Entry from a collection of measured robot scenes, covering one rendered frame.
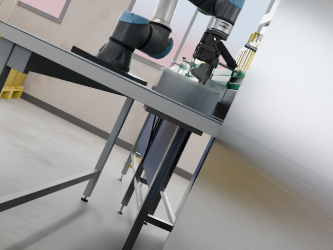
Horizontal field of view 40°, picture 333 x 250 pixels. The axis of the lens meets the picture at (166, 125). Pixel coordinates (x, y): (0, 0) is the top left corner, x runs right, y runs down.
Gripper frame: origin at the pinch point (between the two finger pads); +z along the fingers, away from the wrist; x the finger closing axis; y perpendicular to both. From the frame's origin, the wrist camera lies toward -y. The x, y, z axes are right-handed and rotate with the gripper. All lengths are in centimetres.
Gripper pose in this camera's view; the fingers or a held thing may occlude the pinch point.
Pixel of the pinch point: (200, 85)
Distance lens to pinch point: 170.9
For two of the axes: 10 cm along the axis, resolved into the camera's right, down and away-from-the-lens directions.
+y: -9.0, -4.1, -1.7
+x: 1.3, 1.2, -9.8
